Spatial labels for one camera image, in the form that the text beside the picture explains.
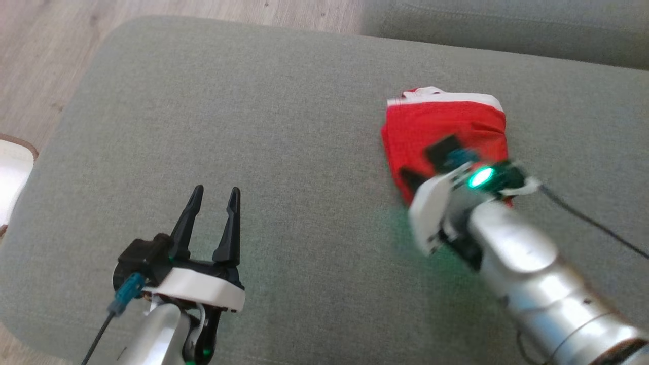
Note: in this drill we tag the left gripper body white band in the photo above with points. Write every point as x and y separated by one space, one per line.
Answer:
197 289

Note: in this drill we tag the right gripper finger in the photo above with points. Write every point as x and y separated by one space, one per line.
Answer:
411 180

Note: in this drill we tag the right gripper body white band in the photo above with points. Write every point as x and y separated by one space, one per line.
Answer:
436 208

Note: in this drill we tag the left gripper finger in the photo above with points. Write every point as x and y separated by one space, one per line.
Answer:
229 228
186 225

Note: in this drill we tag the small red garment white trim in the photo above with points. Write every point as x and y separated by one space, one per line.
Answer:
431 124

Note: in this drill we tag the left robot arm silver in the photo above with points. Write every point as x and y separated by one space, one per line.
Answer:
152 339

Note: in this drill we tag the large grey sofa seat cushion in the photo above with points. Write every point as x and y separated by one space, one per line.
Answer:
253 126

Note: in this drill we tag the grey sofa cushion with seam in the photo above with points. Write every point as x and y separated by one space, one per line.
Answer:
507 25

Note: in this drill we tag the white laundry basket brown rim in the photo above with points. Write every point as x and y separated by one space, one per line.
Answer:
10 177

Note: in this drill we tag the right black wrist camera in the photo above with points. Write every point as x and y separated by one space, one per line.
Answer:
441 151

